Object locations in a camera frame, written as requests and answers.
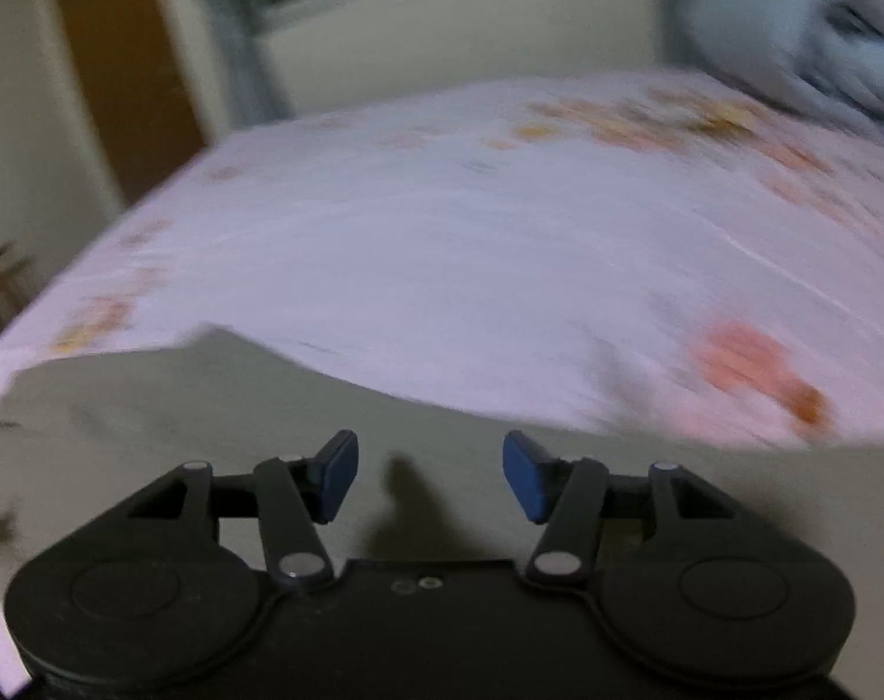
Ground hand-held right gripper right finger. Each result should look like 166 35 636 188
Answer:
502 430 742 593

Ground grey-green pants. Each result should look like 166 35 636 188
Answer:
0 324 884 679

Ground blue quilt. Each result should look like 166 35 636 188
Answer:
679 0 884 139

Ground brown wooden door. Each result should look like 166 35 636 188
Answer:
52 0 211 205

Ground pink floral bed sheet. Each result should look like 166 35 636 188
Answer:
0 65 884 453

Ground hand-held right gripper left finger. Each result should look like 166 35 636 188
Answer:
125 430 360 593

